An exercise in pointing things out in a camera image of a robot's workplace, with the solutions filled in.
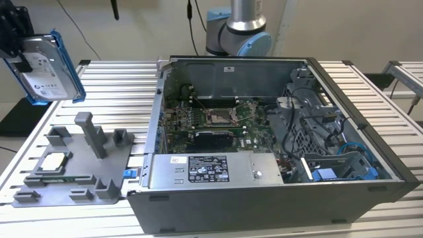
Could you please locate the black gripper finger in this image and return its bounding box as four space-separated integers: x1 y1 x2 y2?
14 53 33 73

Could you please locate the hard disk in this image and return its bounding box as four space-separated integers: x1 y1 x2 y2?
2 29 86 107

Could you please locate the grey metal disk bay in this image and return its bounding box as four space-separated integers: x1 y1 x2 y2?
301 150 379 183

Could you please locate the flat black box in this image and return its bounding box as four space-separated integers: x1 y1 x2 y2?
0 97 52 137

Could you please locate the black hanging stick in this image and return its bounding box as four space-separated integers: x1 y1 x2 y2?
109 0 120 21

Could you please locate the silver CPU chip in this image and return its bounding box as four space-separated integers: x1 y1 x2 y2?
37 152 69 172

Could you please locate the green RAM stick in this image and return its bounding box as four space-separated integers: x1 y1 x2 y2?
25 174 93 183

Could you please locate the grey plastic parts rack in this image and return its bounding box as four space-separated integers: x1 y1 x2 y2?
10 111 137 208

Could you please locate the CPU socket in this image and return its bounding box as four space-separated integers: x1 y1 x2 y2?
205 108 240 125

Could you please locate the black graphics card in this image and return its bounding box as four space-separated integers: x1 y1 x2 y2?
192 130 236 152

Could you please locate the silver power supply unit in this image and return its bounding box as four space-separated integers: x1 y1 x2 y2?
146 152 285 188

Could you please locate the open black PC case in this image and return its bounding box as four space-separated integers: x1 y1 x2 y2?
126 55 423 235

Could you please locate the aluminium slat side table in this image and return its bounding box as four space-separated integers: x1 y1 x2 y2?
381 60 423 100

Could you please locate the thin black wall cable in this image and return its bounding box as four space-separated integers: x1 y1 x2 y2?
56 0 101 61

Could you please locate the black hanging wall cable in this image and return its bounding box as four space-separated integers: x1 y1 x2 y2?
185 0 200 56

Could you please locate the long black wire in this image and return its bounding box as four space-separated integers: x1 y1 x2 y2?
281 86 320 159

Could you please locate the light blue wire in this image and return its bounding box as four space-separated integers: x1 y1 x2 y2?
338 141 376 163

